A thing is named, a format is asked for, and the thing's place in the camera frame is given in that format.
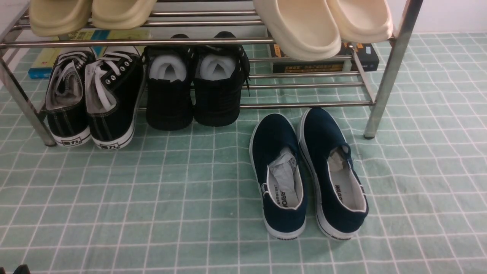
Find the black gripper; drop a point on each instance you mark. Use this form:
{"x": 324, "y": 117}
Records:
{"x": 22, "y": 269}

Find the black canvas sneaker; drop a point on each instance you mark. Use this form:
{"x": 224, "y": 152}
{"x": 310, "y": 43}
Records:
{"x": 65, "y": 104}
{"x": 114, "y": 84}

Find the black mesh shoe, left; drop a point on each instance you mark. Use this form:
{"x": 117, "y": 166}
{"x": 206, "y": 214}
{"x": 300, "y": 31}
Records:
{"x": 170, "y": 72}

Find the black mesh shoe,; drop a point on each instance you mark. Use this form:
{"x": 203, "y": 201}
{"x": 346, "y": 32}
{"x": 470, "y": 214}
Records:
{"x": 170, "y": 72}
{"x": 221, "y": 72}

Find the black mesh shoe, right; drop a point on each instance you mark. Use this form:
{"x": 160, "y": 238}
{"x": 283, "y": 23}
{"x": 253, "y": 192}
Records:
{"x": 221, "y": 72}

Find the navy slip-on shoe, left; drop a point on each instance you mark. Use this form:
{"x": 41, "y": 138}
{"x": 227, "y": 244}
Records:
{"x": 275, "y": 159}

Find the navy slip-on shoe,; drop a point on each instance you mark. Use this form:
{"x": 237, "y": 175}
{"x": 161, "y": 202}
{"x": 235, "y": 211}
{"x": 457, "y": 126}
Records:
{"x": 275, "y": 159}
{"x": 341, "y": 205}

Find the navy slip-on shoe, right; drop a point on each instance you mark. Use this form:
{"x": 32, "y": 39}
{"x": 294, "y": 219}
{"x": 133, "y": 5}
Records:
{"x": 341, "y": 205}

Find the stainless steel shoe rack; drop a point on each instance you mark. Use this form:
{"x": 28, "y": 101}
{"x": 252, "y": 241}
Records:
{"x": 377, "y": 102}

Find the green checked floor cloth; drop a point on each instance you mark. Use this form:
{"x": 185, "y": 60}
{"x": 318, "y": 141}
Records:
{"x": 187, "y": 202}

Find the yellow and blue book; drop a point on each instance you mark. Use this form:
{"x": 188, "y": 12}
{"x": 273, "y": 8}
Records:
{"x": 43, "y": 64}

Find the tan slipper, far left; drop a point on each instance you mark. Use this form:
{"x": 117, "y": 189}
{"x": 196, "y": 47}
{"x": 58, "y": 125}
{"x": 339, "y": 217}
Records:
{"x": 58, "y": 17}

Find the tan slipper,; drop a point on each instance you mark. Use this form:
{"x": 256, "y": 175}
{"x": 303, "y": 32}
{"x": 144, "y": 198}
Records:
{"x": 121, "y": 14}
{"x": 58, "y": 17}

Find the cream slipper, centre right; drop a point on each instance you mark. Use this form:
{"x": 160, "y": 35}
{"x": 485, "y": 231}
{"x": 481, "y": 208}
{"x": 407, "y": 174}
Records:
{"x": 304, "y": 29}

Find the cream slipper,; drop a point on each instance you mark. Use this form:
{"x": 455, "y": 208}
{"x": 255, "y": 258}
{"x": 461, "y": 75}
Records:
{"x": 362, "y": 21}
{"x": 304, "y": 29}

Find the black book with orange text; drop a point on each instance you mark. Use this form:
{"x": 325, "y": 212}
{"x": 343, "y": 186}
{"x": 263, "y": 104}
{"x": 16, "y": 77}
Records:
{"x": 366, "y": 53}

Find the cream slipper, far right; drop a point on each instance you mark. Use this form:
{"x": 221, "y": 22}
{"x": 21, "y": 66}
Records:
{"x": 362, "y": 21}

